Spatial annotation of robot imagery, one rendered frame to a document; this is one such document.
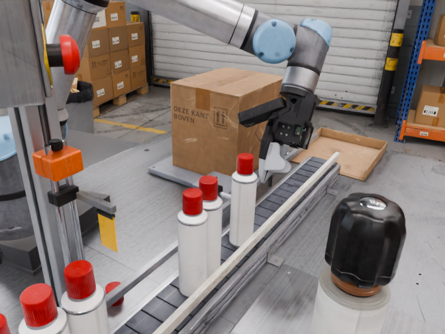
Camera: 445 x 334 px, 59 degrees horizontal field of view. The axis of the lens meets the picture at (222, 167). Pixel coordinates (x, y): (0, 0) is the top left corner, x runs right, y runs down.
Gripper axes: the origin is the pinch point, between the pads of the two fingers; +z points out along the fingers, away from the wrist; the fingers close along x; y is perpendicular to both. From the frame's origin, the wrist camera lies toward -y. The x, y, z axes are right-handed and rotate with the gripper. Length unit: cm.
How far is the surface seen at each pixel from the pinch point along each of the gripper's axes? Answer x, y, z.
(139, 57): 273, -317, -100
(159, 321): -23.6, 0.2, 28.5
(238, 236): -4.3, 0.9, 13.6
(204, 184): -23.0, 0.4, 4.4
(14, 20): -61, 0, -6
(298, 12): 319, -151, -193
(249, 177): -9.8, 2.0, 1.0
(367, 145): 75, 6, -24
